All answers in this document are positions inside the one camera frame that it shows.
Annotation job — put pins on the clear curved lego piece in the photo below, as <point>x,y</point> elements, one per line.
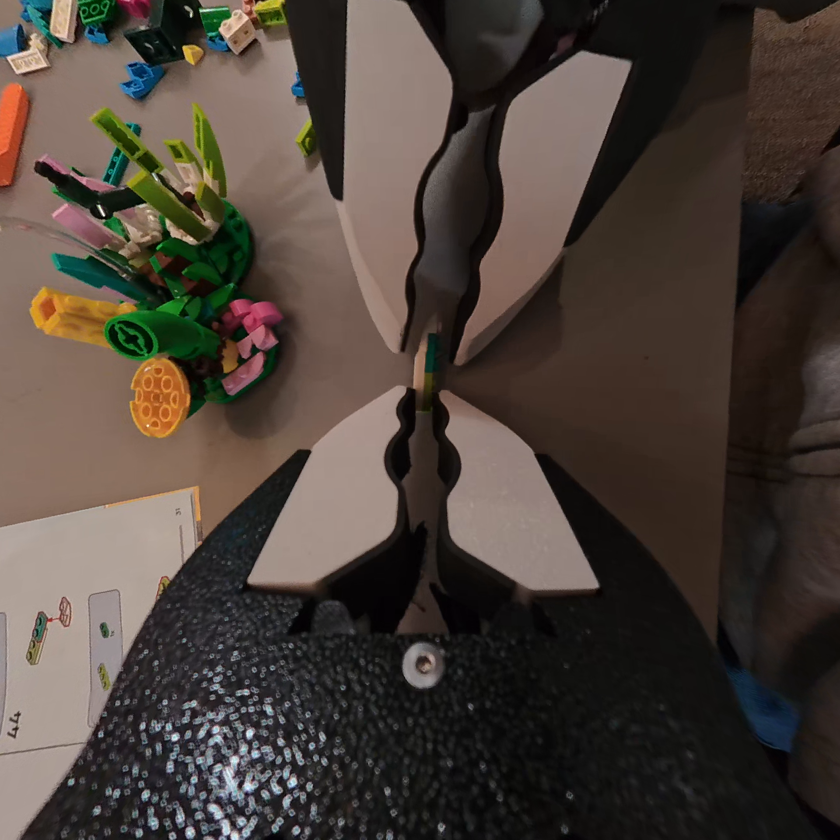
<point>39,229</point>

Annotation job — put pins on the lego plant model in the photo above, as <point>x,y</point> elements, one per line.
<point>190,308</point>

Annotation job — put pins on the pile of loose lego pieces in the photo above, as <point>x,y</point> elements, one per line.
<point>151,26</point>

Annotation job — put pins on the person's grey sweatshirt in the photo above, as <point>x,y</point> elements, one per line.
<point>787,492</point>

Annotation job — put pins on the lime lego plate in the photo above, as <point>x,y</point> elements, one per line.
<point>428,394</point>

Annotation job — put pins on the orange lego piece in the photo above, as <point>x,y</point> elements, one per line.
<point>12,131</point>

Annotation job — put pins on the lego instruction booklet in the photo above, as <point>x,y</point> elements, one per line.
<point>72,590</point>

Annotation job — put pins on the teal lego plate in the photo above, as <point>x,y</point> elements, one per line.
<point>432,354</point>

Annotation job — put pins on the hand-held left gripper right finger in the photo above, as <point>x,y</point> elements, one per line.
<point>512,518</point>

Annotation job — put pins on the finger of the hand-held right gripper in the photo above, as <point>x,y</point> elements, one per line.
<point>387,164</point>
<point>544,177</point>

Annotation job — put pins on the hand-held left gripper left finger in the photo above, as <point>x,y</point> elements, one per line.
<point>341,505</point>

